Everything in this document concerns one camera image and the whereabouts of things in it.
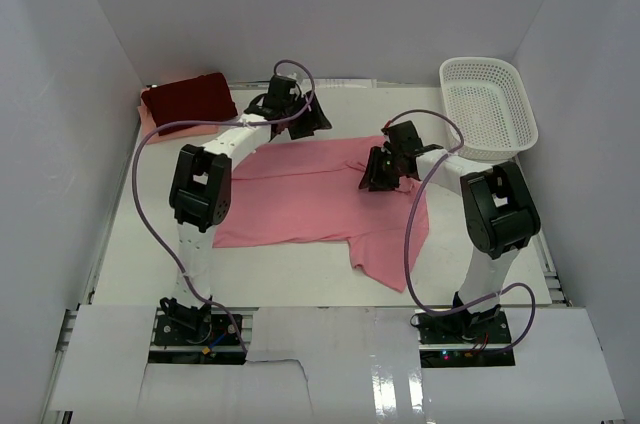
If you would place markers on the white front cover board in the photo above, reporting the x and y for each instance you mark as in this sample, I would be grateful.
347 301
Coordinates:
332 365

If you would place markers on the dark red folded t-shirt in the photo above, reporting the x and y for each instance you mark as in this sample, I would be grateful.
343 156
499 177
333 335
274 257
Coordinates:
203 98

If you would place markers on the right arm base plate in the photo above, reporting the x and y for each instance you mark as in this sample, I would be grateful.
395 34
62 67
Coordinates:
445 344

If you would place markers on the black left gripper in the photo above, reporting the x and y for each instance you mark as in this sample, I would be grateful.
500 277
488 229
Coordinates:
316 121

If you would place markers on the peach folded t-shirt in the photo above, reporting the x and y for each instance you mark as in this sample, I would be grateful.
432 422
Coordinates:
175 131

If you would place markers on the white paper sheet at wall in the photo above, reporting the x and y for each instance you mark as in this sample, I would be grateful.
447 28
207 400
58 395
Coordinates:
336 83

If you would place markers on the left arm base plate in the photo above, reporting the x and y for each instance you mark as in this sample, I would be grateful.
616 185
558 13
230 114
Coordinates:
216 342

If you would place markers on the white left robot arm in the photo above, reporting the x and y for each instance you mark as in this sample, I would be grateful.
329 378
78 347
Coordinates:
201 193

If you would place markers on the white perforated plastic basket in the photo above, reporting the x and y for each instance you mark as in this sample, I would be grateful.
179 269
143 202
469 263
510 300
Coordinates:
486 99

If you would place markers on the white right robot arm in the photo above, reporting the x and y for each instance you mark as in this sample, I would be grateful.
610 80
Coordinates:
500 216

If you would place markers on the pink t-shirt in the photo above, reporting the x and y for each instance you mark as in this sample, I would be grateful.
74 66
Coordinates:
308 191

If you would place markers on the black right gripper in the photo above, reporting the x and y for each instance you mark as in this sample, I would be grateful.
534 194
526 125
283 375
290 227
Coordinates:
373 177

